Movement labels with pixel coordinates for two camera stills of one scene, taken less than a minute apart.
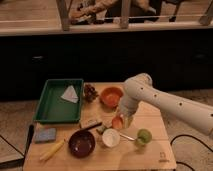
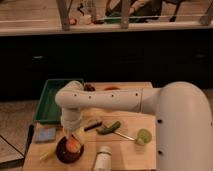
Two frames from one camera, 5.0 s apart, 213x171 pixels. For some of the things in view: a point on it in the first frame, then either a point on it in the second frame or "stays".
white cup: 110,137 to 103,159
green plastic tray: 53,109 stays
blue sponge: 43,135 stays
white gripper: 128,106 to 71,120
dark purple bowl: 82,144 to 64,154
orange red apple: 117,122 to 73,145
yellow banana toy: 52,151 stays
